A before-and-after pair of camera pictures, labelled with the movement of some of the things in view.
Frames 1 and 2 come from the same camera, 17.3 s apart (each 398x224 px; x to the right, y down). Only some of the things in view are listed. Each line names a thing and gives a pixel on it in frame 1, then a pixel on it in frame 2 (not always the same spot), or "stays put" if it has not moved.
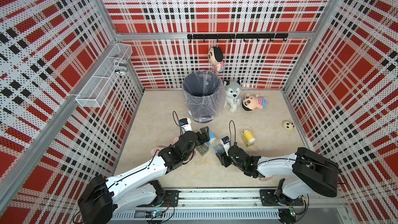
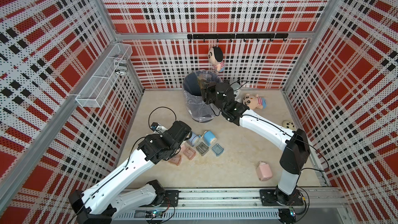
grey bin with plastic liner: [204, 93] stays put
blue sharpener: [213, 139] stays put
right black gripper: [223, 158] -> [212, 85]
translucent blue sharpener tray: [219, 148] stays put
